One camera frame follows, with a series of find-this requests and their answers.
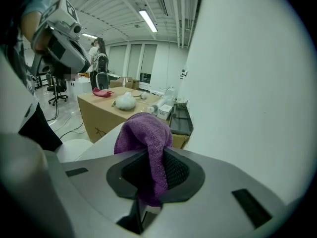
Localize large brown cardboard box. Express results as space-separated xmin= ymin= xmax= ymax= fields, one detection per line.
xmin=77 ymin=86 xmax=191 ymax=150

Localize ceiling tube light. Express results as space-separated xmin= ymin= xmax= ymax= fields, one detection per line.
xmin=138 ymin=8 xmax=159 ymax=33

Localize small white box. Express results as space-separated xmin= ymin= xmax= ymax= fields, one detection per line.
xmin=158 ymin=104 xmax=173 ymax=121

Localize person's left hand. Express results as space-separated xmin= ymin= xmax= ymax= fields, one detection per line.
xmin=35 ymin=30 xmax=52 ymax=54

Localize person's grey black-patterned garment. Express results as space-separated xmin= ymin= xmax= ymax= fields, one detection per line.
xmin=0 ymin=21 xmax=40 ymax=135

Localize grey metal tray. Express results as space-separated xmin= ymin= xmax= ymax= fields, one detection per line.
xmin=169 ymin=102 xmax=194 ymax=136

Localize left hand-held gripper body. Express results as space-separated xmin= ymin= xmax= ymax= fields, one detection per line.
xmin=31 ymin=0 xmax=82 ymax=78

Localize white fluffy duster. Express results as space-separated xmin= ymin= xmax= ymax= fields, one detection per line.
xmin=114 ymin=91 xmax=137 ymax=112

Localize person's light blue shirt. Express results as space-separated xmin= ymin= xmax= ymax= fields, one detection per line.
xmin=21 ymin=0 xmax=59 ymax=16

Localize black office chair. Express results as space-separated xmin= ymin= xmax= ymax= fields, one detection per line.
xmin=47 ymin=73 xmax=69 ymax=106

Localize white toilet with lid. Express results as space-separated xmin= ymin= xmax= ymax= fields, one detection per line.
xmin=56 ymin=121 xmax=126 ymax=163

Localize person's left forearm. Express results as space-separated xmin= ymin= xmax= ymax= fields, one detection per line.
xmin=21 ymin=10 xmax=44 ymax=43

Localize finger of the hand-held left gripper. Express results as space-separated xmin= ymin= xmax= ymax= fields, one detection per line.
xmin=53 ymin=37 xmax=91 ymax=75

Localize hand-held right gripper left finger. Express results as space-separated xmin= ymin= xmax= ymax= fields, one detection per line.
xmin=60 ymin=149 xmax=150 ymax=233

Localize purple microfibre cloth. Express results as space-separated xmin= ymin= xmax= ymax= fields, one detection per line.
xmin=113 ymin=112 xmax=173 ymax=207

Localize white cabinet with black fittings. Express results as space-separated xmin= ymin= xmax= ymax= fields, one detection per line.
xmin=65 ymin=79 xmax=91 ymax=95

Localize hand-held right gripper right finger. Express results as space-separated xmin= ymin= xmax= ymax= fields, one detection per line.
xmin=142 ymin=146 xmax=293 ymax=238

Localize red cloth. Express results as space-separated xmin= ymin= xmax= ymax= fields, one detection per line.
xmin=92 ymin=87 xmax=114 ymax=98

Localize small cardboard box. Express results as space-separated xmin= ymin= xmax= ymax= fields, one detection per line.
xmin=109 ymin=76 xmax=134 ymax=89

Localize person's black trousers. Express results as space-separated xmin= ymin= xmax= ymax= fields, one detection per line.
xmin=18 ymin=103 xmax=63 ymax=152

